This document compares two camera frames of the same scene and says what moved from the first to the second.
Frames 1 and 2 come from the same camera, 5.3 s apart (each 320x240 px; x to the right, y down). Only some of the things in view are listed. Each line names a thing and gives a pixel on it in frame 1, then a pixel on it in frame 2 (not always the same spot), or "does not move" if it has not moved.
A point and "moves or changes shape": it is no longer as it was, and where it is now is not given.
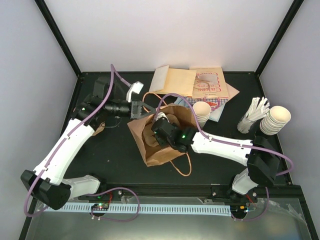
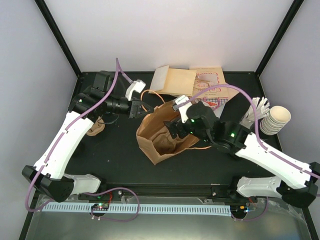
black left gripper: (136, 106) does not move
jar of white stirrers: (259, 108) does not move
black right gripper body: (162, 143) -> (176, 124)
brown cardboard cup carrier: (100, 128) does not move
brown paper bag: (156, 155) moves or changes shape
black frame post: (59, 35) does not move
